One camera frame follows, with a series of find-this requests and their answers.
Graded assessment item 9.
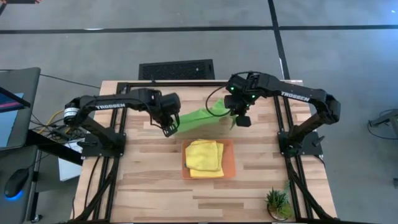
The black perforated floor grate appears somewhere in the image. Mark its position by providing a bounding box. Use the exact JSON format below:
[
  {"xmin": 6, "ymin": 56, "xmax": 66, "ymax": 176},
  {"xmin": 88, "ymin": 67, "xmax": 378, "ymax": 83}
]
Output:
[{"xmin": 138, "ymin": 58, "xmax": 216, "ymax": 81}]

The thin black floor cable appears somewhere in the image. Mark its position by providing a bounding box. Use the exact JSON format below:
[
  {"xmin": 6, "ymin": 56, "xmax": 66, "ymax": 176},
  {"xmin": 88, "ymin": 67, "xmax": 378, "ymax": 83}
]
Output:
[{"xmin": 39, "ymin": 73, "xmax": 101, "ymax": 90}]

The black desk crossbar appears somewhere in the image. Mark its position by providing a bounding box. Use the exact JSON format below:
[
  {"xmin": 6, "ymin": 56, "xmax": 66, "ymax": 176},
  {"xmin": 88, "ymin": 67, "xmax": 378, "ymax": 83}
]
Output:
[{"xmin": 25, "ymin": 129, "xmax": 83, "ymax": 166}]

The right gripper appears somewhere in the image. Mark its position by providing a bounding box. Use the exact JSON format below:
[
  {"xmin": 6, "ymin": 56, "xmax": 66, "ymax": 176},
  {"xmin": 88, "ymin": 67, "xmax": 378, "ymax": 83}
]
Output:
[{"xmin": 223, "ymin": 74, "xmax": 254, "ymax": 116}]

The grey chair base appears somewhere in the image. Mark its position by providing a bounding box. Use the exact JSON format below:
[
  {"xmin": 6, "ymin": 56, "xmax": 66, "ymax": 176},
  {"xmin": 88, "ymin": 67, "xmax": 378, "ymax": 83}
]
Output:
[{"xmin": 368, "ymin": 109, "xmax": 398, "ymax": 138}]

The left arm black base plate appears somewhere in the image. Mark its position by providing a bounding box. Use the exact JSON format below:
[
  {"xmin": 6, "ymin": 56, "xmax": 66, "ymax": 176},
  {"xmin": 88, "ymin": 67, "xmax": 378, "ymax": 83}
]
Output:
[{"xmin": 76, "ymin": 132, "xmax": 127, "ymax": 158}]

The dark monitor blue screen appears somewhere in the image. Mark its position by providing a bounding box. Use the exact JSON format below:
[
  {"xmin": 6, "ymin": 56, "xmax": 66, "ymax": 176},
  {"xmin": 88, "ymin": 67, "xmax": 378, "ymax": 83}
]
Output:
[{"xmin": 0, "ymin": 86, "xmax": 31, "ymax": 151}]

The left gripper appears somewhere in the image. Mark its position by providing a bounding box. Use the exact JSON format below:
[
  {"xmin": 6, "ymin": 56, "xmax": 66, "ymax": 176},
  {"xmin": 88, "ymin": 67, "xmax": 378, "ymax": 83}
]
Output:
[{"xmin": 154, "ymin": 92, "xmax": 182, "ymax": 130}]

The white paper sheet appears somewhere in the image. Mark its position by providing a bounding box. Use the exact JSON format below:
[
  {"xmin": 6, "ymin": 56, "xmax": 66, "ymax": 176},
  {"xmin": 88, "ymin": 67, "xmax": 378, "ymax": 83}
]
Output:
[{"xmin": 58, "ymin": 140, "xmax": 83, "ymax": 182}]

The yellow cable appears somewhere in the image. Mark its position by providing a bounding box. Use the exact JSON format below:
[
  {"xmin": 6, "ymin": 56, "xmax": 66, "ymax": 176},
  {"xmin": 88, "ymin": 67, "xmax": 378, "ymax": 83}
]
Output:
[{"xmin": 37, "ymin": 108, "xmax": 68, "ymax": 135}]

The black computer mouse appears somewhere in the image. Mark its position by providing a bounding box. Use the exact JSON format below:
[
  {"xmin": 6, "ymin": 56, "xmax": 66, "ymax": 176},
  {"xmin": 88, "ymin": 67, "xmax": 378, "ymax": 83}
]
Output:
[{"xmin": 3, "ymin": 167, "xmax": 30, "ymax": 200}]

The grey desk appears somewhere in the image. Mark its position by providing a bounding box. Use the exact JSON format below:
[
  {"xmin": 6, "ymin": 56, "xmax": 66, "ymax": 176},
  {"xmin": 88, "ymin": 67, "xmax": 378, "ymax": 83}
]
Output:
[{"xmin": 0, "ymin": 67, "xmax": 42, "ymax": 224}]

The orange translucent plastic bin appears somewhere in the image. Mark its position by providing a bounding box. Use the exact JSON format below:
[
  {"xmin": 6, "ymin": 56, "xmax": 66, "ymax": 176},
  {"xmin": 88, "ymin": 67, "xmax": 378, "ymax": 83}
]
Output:
[{"xmin": 181, "ymin": 138, "xmax": 237, "ymax": 180}]

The green microfiber towel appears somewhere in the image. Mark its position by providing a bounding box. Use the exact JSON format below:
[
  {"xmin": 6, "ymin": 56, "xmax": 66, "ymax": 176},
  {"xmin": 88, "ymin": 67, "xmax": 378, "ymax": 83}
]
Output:
[{"xmin": 173, "ymin": 97, "xmax": 239, "ymax": 136}]

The black aluminium table frame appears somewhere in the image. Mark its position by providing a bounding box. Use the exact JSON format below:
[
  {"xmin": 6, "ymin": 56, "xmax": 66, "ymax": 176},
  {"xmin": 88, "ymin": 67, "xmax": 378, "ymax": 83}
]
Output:
[{"xmin": 74, "ymin": 80, "xmax": 339, "ymax": 224}]

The small potted green plant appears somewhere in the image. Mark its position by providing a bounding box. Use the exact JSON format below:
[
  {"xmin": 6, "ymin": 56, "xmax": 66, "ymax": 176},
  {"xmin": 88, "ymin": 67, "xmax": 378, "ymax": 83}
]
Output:
[{"xmin": 265, "ymin": 182, "xmax": 295, "ymax": 222}]

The black cable bundle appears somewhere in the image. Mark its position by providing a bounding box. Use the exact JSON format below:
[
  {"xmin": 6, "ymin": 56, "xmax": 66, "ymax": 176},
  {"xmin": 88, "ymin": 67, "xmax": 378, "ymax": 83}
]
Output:
[{"xmin": 30, "ymin": 111, "xmax": 94, "ymax": 142}]

